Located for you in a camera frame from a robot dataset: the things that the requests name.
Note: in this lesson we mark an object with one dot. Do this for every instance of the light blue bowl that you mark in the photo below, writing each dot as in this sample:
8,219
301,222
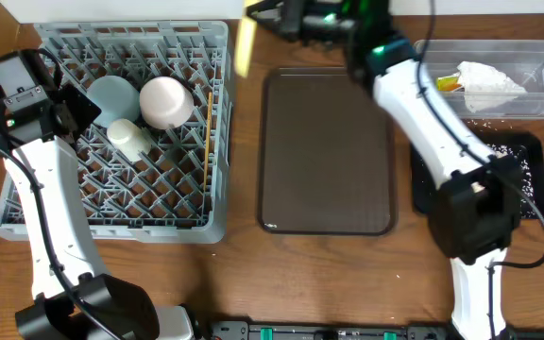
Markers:
116,98

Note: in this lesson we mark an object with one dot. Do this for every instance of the pile of rice scraps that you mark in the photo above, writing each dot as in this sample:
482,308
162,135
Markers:
520,153

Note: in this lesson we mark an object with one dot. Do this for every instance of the white cup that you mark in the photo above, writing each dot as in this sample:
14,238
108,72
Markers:
128,139

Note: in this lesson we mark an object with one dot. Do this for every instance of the clear plastic container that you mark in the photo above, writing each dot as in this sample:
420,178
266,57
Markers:
521,60

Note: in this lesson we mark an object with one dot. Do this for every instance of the brown serving tray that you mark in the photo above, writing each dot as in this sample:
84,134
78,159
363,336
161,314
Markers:
327,156

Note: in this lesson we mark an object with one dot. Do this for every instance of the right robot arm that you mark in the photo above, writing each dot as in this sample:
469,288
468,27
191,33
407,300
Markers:
473,212

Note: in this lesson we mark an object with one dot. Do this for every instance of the black tray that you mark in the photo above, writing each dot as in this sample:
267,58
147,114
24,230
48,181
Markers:
523,145

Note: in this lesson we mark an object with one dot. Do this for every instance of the wooden chopstick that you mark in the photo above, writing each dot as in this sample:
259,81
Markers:
207,141

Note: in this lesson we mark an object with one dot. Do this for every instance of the grey dishwasher rack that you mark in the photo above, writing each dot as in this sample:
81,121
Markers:
160,198

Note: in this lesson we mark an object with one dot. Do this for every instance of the green orange snack wrapper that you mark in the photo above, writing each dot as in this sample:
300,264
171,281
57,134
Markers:
449,83

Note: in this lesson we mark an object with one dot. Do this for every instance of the yellow plate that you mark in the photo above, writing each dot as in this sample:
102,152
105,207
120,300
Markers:
244,42

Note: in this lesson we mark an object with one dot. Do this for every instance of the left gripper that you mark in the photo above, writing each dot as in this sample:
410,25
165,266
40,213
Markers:
80,110

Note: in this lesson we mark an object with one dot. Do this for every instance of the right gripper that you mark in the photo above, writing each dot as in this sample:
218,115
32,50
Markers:
289,17

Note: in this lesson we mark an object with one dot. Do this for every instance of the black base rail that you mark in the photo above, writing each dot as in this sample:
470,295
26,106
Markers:
252,330

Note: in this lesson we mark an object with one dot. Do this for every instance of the white tissue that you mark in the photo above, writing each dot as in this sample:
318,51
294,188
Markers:
485,87

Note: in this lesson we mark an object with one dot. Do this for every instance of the pink bowl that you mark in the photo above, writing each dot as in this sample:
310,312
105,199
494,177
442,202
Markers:
165,103

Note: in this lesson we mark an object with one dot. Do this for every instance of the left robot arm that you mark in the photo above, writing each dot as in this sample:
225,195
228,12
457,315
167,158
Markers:
74,294

